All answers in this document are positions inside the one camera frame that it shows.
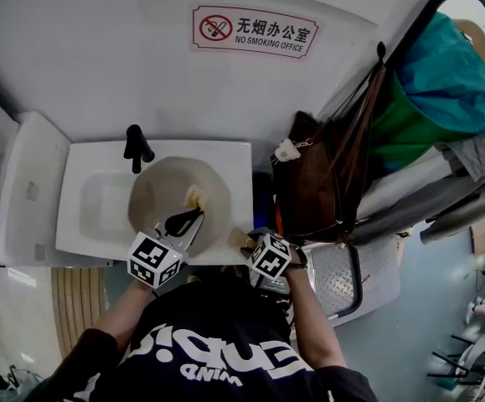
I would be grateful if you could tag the white bag tag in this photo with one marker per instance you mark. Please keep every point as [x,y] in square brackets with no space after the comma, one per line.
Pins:
[286,149]

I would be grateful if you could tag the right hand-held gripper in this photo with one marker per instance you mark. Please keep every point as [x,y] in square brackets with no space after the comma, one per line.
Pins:
[269,259]

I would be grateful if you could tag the black clothes rack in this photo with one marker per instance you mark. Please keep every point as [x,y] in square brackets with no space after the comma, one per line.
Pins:
[430,19]

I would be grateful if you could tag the person's right forearm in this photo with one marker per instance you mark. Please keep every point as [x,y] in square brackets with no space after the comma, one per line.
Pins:
[313,321]

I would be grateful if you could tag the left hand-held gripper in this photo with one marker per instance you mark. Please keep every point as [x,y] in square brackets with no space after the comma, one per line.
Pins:
[155,259]

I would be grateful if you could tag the black faucet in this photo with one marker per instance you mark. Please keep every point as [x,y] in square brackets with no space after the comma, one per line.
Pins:
[136,147]

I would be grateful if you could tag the red and white wall sign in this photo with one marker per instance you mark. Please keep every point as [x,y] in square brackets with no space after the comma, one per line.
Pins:
[254,32]

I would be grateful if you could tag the yellow sponge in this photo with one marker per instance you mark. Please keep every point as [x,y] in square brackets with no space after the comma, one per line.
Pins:
[195,197]

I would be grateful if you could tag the brown leather bag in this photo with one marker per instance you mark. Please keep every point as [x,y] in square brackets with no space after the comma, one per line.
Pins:
[313,187]

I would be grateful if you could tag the wooden slatted mat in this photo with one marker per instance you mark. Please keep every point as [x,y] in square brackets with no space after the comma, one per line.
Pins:
[78,304]

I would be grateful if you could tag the green garment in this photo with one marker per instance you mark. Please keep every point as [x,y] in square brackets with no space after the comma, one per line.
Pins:
[401,132]

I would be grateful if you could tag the wooden clothes hanger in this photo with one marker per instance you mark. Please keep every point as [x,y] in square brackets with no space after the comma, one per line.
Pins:
[474,34]

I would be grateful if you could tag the black frame chair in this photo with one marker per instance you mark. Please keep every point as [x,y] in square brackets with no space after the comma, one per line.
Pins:
[464,360]

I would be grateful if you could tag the person's black printed t-shirt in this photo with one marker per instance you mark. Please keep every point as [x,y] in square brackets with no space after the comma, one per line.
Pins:
[213,341]

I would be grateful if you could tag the metal tread plate platform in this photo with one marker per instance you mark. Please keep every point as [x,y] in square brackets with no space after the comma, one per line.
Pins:
[342,279]

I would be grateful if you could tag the teal garment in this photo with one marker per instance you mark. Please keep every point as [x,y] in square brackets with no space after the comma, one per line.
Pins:
[447,78]

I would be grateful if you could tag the black wristband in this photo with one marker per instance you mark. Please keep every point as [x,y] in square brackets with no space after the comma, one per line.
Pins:
[300,258]

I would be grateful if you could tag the black wall hook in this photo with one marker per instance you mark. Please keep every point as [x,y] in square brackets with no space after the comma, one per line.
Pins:
[380,51]

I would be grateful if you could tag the grey garment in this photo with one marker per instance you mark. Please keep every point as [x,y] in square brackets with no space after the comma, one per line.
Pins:
[476,153]

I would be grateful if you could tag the white sink basin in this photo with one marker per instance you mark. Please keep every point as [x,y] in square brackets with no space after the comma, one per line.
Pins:
[99,199]

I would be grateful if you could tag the person's left forearm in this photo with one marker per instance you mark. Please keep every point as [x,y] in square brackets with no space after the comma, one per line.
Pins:
[118,308]

